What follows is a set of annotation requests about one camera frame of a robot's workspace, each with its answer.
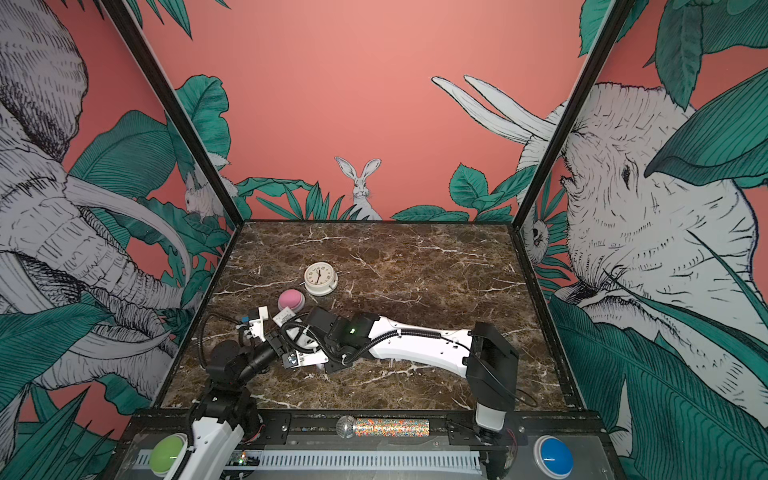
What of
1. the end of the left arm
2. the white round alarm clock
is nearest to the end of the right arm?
the end of the left arm

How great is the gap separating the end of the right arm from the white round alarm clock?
1.39 feet

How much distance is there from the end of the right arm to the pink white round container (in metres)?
0.42

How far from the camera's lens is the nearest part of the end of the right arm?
0.52m

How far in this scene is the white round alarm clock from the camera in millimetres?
997

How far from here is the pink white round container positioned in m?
0.97

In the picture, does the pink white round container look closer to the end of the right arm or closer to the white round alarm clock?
the white round alarm clock

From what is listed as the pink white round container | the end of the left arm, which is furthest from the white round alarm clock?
the end of the left arm
